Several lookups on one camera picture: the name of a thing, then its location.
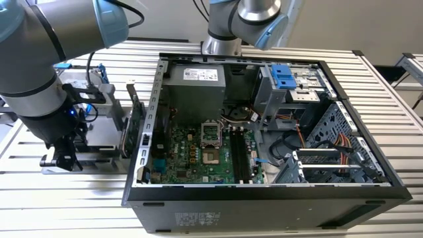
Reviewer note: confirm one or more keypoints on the black square chip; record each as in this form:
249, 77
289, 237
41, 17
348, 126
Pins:
181, 174

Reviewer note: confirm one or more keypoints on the teal rear port connector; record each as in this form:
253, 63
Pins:
158, 165

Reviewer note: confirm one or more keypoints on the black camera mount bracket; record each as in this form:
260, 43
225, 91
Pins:
82, 95

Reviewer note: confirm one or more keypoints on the grey metal drive cage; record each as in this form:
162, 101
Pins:
270, 104

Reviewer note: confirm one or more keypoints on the grey parts rack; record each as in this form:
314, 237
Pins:
105, 134

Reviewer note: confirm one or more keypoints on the hard disk in blue carrier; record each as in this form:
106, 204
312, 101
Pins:
76, 77

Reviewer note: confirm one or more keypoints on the green graphics card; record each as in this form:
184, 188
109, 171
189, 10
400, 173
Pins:
134, 124

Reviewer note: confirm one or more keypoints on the grey power supply unit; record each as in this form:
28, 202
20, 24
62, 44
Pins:
194, 99

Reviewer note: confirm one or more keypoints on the blue plastic drive latch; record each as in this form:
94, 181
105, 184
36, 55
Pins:
281, 77

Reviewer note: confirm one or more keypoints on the black open PC case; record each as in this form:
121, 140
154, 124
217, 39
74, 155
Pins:
230, 213

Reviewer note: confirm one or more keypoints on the CPU socket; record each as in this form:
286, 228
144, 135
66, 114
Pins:
210, 157

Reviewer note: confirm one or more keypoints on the black RAM slot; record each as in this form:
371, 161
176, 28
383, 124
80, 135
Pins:
246, 153
238, 153
242, 153
234, 153

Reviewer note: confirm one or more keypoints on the perforated metal disk bay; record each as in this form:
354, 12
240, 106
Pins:
316, 155

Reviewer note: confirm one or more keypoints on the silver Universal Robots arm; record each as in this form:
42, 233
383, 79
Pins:
32, 49

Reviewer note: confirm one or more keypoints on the black box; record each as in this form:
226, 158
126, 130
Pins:
389, 73

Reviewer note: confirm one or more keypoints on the neighbouring metal slat table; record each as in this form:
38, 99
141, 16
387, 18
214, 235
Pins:
409, 62

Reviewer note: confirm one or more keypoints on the white square board sticker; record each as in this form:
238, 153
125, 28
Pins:
204, 178

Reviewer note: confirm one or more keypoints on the black round speaker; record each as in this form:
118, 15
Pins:
238, 112

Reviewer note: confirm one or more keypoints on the green Dell motherboard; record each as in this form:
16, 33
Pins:
180, 163

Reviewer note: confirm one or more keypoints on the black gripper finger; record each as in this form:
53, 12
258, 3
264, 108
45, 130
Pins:
64, 153
77, 156

